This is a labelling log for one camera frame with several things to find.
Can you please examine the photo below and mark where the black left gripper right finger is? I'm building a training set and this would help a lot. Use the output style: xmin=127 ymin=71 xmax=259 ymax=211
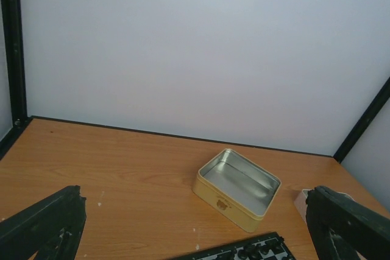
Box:
xmin=306 ymin=186 xmax=389 ymax=259

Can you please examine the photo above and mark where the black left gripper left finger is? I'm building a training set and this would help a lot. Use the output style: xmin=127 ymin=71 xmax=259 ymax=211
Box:
xmin=1 ymin=185 xmax=87 ymax=259

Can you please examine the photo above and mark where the black white chess board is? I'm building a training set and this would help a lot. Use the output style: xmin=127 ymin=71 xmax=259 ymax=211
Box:
xmin=171 ymin=232 xmax=296 ymax=260

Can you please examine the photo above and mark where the white patterned tin lid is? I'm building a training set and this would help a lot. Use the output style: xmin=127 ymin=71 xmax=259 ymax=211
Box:
xmin=294 ymin=189 xmax=351 ymax=224

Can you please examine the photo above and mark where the gold square tin box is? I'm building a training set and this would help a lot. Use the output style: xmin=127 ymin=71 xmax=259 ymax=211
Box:
xmin=193 ymin=149 xmax=282 ymax=233

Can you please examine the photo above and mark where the black enclosure frame post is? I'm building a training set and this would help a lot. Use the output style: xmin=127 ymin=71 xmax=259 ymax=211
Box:
xmin=333 ymin=78 xmax=390 ymax=164

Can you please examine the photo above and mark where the black front left frame post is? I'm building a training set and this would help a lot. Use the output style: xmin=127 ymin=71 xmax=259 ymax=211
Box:
xmin=1 ymin=0 xmax=30 ymax=157

